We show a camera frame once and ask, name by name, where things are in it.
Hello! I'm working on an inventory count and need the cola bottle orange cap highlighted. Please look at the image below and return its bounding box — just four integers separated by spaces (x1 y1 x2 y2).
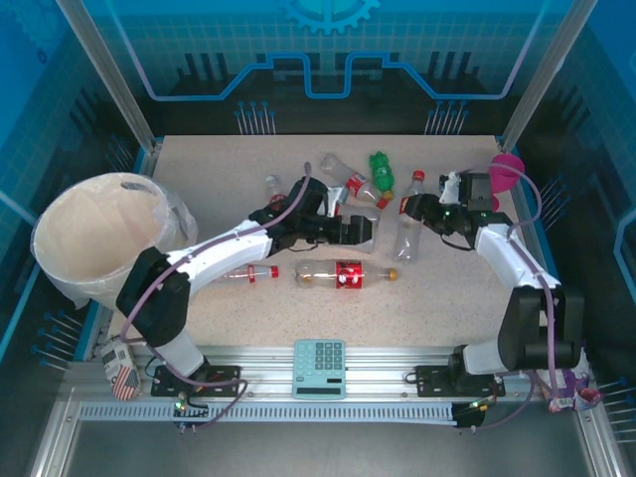
294 258 399 289

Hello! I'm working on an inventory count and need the green plastic bottle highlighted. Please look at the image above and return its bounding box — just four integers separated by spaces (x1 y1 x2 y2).
368 150 397 201

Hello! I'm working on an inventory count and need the small red-label cola bottle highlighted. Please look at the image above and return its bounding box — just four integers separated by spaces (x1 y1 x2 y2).
218 264 280 285

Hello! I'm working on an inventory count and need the white ribbed plastic bin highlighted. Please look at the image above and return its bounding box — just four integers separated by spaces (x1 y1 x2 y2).
30 171 198 309

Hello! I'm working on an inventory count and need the clear plastic bin liner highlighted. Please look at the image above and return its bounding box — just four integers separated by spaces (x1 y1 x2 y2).
29 170 199 312

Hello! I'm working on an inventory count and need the red green cartoon label bottle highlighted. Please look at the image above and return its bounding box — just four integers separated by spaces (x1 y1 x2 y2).
263 174 287 208

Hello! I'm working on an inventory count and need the pink plastic goblet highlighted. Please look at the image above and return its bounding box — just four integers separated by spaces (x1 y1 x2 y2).
489 152 526 213

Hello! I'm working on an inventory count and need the light blue calculator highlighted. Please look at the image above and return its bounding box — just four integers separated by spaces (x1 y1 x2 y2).
290 338 347 401

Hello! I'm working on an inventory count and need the black controller box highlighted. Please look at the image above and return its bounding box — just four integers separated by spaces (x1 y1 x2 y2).
171 395 210 433
454 397 498 433

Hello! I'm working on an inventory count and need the purple snack bag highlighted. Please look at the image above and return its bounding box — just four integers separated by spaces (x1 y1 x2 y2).
544 347 606 413

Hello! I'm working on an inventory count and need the flag print pouch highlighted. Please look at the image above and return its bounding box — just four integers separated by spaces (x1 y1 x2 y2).
100 335 143 402

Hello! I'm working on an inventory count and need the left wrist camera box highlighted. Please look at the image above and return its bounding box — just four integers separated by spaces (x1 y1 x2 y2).
325 184 352 218

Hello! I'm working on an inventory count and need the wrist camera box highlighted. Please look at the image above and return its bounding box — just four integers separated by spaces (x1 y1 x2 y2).
439 171 464 205
325 184 352 218

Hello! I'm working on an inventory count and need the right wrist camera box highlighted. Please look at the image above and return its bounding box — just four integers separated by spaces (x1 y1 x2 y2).
439 171 464 205

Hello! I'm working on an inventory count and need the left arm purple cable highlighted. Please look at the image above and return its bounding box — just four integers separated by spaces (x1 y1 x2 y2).
120 161 249 428

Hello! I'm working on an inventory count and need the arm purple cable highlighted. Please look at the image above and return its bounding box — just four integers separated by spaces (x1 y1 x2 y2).
459 161 572 431
120 161 249 428

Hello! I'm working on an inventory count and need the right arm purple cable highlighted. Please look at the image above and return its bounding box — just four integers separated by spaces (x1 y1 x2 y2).
459 161 572 431

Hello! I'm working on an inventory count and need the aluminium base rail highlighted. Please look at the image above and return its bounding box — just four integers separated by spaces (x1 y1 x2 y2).
64 344 597 406

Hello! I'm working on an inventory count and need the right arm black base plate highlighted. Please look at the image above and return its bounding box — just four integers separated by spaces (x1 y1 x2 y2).
413 364 507 398

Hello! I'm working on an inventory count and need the aluminium frame post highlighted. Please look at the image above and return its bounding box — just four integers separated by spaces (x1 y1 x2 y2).
55 0 163 155
498 0 597 153

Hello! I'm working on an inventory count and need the white slotted cable duct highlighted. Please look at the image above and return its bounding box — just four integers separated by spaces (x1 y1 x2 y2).
79 402 461 422

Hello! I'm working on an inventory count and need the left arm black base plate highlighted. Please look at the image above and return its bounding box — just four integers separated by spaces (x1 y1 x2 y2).
150 364 242 398

